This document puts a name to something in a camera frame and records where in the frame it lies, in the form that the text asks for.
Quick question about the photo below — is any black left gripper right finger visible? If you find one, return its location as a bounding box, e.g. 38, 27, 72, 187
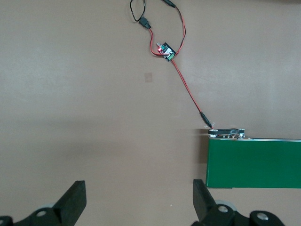
191, 179, 286, 226

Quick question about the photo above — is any red black conveyor cable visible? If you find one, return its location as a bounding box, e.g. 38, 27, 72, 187
171, 58, 216, 129

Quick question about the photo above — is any small black controller board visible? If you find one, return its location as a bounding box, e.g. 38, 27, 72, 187
156, 41, 177, 62

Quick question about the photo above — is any green belt conveyor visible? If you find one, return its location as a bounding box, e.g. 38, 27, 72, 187
205, 127, 301, 190

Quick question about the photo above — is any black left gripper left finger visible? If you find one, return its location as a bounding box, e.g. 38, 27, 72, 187
0, 180, 87, 226

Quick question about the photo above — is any red black cable long loop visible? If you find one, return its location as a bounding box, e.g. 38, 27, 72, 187
162, 0, 188, 57

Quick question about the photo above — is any red black cable short lead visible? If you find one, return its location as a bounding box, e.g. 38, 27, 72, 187
129, 0, 166, 57

